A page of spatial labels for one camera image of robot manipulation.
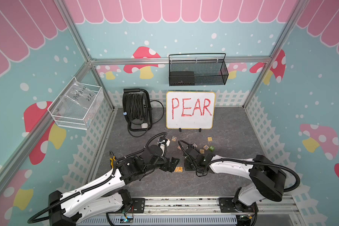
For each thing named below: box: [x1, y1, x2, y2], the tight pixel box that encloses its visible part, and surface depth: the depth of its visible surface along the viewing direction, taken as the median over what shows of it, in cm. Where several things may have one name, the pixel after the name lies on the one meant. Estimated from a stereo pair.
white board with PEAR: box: [165, 91, 216, 130], surface depth 102 cm
